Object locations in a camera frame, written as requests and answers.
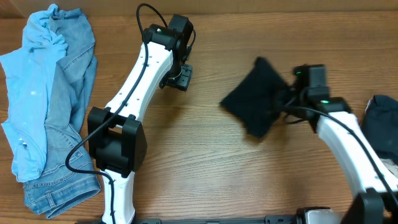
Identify folded dark garment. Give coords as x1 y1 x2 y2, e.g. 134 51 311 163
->
360 94 398 166

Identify light blue shirt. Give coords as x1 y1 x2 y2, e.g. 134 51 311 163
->
1 4 68 183

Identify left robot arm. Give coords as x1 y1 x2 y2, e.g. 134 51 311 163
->
88 14 196 223

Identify black t-shirt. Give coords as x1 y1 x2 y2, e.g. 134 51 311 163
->
220 57 289 139

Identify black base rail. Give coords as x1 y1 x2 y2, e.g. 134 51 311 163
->
74 206 346 224

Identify blue denim jeans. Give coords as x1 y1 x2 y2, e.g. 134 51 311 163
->
24 9 101 219

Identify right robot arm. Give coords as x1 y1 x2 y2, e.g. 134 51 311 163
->
282 64 397 223

